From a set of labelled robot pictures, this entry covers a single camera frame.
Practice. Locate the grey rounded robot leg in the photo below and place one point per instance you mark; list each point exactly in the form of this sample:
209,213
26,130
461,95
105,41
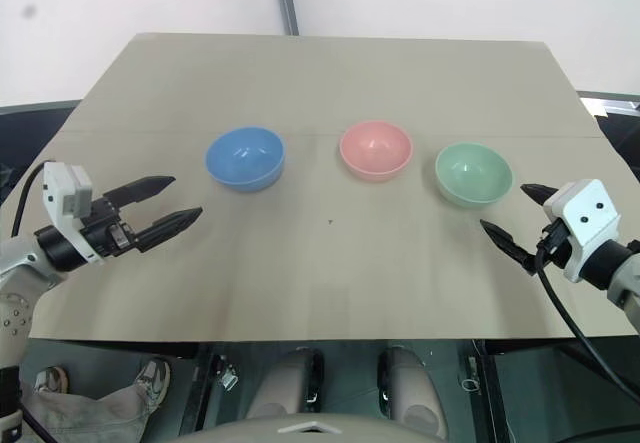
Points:
282,383
412,388

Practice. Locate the beige cardboard table cover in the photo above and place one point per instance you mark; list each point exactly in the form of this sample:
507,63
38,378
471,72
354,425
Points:
320,273

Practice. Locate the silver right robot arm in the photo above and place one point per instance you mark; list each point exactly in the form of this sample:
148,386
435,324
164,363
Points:
620,275

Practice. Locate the metal table clamp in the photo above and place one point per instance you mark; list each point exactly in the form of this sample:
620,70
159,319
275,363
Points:
228,373

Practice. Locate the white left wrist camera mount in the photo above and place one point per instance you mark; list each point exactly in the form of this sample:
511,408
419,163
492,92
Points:
62,188

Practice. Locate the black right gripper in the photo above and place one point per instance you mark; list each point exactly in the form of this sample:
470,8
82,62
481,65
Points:
554,243

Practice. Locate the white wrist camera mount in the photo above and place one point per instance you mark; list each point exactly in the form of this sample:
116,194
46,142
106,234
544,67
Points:
590,223
62,188

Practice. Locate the green plastic bowl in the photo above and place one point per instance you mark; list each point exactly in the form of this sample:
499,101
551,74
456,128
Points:
472,173

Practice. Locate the grey trouser leg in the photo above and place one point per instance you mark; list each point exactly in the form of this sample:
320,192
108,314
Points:
85,415

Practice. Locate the pink red plastic bowl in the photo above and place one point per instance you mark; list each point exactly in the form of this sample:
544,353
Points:
376,148

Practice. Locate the grey robot torso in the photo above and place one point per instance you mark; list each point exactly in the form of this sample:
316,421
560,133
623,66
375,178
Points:
325,428

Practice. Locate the grey white sneaker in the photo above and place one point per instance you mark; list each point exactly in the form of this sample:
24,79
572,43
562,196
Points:
50,379
154,378

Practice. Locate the white tape piece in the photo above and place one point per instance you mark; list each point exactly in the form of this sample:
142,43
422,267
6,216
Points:
599,109

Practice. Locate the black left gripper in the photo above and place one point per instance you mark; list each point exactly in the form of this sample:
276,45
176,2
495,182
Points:
107,233

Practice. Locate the blue plastic bowl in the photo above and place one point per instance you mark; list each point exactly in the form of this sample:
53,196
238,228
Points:
245,155

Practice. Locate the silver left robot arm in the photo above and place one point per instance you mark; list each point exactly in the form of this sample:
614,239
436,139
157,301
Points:
20,260

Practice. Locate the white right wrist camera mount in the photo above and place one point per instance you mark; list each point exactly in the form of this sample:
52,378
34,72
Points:
590,223

